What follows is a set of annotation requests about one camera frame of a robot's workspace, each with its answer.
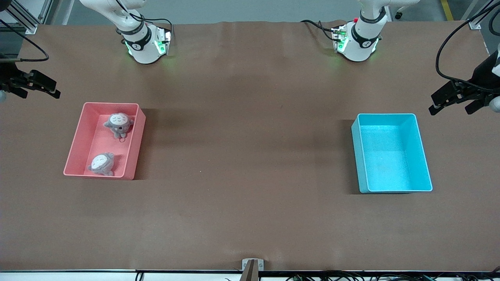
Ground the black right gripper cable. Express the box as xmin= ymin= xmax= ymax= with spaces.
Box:
xmin=0 ymin=20 xmax=50 ymax=64

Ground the pink plastic box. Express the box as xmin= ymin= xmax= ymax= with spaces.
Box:
xmin=63 ymin=102 xmax=146 ymax=181

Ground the black base cable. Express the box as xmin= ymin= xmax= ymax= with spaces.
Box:
xmin=300 ymin=20 xmax=337 ymax=42
xmin=113 ymin=0 xmax=175 ymax=44

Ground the metal left base connector plate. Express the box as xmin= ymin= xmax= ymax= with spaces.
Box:
xmin=332 ymin=24 xmax=349 ymax=53

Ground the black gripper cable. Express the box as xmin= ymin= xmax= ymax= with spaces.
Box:
xmin=0 ymin=20 xmax=50 ymax=64
xmin=435 ymin=0 xmax=500 ymax=92

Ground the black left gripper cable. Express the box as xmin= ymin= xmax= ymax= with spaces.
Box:
xmin=435 ymin=0 xmax=500 ymax=92

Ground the black right base cable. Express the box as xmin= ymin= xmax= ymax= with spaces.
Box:
xmin=113 ymin=0 xmax=175 ymax=44

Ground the slanted aluminium frame profile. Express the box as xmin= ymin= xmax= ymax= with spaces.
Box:
xmin=0 ymin=6 xmax=38 ymax=35
xmin=461 ymin=0 xmax=500 ymax=30

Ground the grey metal bracket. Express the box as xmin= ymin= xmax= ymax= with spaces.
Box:
xmin=242 ymin=258 xmax=264 ymax=271

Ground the brown table cover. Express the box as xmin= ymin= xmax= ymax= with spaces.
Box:
xmin=0 ymin=20 xmax=500 ymax=272

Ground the brown wooden post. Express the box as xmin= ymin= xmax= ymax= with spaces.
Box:
xmin=239 ymin=260 xmax=259 ymax=281

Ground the metal right base connector plate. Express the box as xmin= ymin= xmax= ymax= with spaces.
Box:
xmin=155 ymin=26 xmax=173 ymax=56

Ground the grey plush toy with loop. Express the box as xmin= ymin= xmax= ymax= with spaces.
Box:
xmin=103 ymin=112 xmax=135 ymax=142

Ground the black left base cable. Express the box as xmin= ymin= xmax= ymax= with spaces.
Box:
xmin=300 ymin=20 xmax=337 ymax=42

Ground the blue plastic box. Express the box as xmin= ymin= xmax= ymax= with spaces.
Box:
xmin=351 ymin=113 xmax=433 ymax=194

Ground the metal base connector plate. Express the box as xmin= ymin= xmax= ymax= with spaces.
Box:
xmin=332 ymin=24 xmax=349 ymax=53
xmin=155 ymin=26 xmax=173 ymax=56

